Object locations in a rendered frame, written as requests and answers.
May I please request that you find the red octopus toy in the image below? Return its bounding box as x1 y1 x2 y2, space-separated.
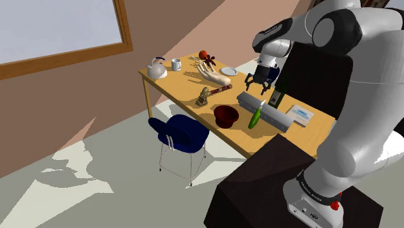
198 49 217 67

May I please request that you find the dark robot stand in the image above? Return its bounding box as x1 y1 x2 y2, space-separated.
203 133 385 228

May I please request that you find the beige hand model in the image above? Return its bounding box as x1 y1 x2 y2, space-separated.
196 61 232 87

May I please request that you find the dark brown box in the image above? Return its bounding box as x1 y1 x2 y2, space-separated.
280 42 354 120

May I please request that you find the blue chair with metal legs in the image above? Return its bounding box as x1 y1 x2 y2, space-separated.
148 113 210 187

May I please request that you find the white plate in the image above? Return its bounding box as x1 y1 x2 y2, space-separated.
219 66 240 77

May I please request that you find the dark green bottle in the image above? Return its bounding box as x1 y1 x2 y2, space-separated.
267 67 290 110

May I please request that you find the white and blue book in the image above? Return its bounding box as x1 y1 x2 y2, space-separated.
285 104 315 128

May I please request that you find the dark red bowl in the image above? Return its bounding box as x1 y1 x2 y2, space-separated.
213 105 240 130

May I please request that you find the light wooden table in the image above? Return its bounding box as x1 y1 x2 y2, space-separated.
138 52 337 159

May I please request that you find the wooden framed window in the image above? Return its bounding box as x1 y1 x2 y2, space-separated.
0 0 134 82

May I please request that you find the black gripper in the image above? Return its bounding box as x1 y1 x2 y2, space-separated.
245 64 273 96

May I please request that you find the long grey bar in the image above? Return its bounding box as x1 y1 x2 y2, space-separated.
236 91 295 133

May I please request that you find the mallet with red handle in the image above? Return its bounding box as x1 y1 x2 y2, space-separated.
195 84 233 107

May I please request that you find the white kettle with dark handle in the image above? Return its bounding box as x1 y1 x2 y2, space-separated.
146 56 168 80

